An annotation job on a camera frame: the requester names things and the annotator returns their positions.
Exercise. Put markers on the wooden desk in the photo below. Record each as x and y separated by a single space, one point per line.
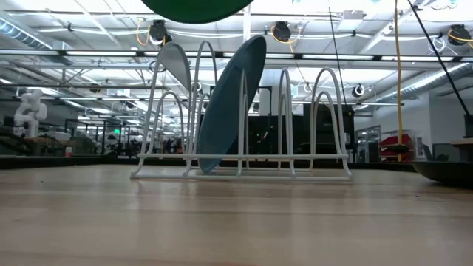
463 142

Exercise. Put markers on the tall black cabinet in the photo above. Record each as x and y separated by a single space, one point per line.
325 125

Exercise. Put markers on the small black plate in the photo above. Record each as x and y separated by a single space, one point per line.
447 173

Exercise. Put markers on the red cabinet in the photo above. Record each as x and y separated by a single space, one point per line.
391 142

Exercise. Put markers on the black aluminium table frame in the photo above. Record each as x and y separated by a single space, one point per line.
74 162

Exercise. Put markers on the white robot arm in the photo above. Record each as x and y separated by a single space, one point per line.
31 111

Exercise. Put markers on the large blue plate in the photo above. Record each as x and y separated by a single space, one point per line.
225 118

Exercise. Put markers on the large green plate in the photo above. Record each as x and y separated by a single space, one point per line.
196 11

